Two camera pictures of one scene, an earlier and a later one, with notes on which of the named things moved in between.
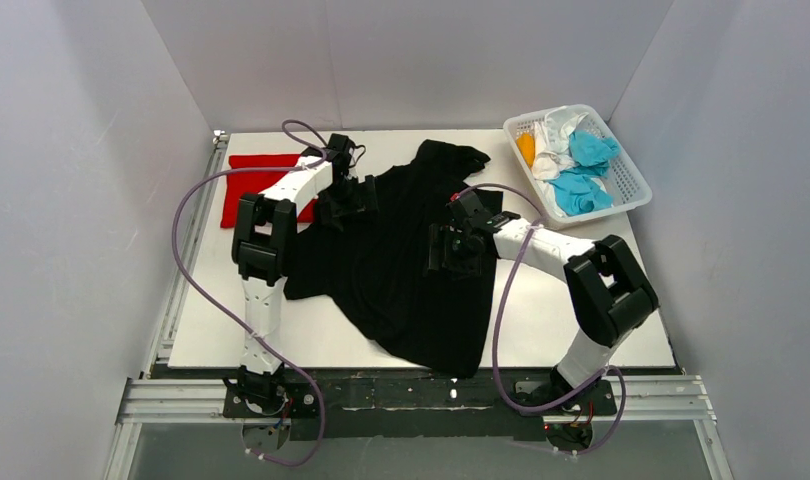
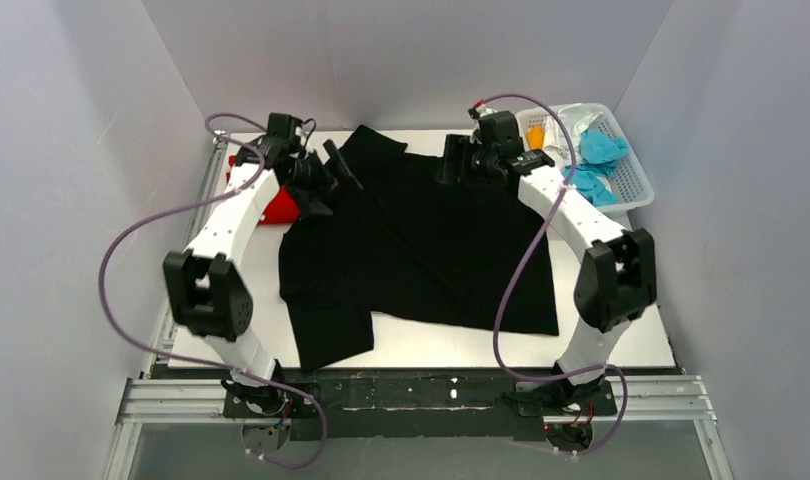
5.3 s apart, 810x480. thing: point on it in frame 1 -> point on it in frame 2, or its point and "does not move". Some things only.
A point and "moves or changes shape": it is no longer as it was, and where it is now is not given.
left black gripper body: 347,198 -> 327,185
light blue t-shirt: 579,192 does not move
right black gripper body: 453,246 -> 458,162
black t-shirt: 375,267 moves or changes shape
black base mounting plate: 423,404 does not move
